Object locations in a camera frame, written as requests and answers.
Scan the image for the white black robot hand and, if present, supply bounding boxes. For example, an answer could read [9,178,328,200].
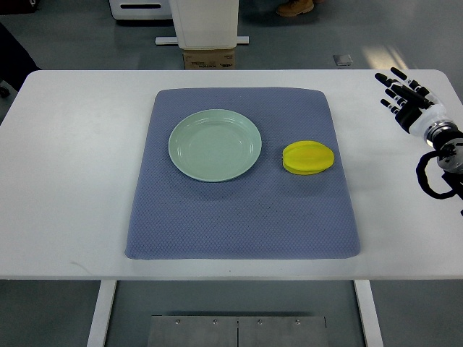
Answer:
[375,67,453,140]

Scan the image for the yellow starfruit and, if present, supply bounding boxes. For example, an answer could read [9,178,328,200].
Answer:
[282,140,334,175]

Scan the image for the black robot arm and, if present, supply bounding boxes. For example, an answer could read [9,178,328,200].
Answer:
[420,121,462,200]

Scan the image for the light green plate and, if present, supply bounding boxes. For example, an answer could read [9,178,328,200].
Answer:
[168,109,262,183]

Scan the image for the metal floor plate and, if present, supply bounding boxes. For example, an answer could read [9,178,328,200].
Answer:
[148,316,329,346]

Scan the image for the grey floor outlet cover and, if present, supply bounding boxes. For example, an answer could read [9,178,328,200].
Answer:
[333,54,353,67]

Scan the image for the tan work boot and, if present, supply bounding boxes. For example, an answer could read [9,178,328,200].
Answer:
[276,0,315,17]

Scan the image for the blue textured mat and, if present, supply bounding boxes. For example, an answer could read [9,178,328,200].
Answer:
[125,87,360,260]

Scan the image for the right white table leg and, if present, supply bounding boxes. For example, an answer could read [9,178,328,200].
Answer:
[354,280,384,347]

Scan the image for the white table leg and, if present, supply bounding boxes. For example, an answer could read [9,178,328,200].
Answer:
[354,280,384,347]
[87,280,117,347]

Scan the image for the cardboard box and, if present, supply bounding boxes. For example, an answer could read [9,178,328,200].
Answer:
[182,48,236,70]

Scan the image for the white appliance with slot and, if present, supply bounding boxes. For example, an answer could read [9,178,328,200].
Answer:
[109,0,172,20]

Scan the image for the left white table leg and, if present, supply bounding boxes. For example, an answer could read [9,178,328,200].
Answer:
[87,280,117,347]

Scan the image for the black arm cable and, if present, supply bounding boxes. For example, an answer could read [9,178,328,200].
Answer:
[415,150,460,200]

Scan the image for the white pedestal column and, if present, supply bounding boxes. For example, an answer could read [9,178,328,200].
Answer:
[155,0,250,50]

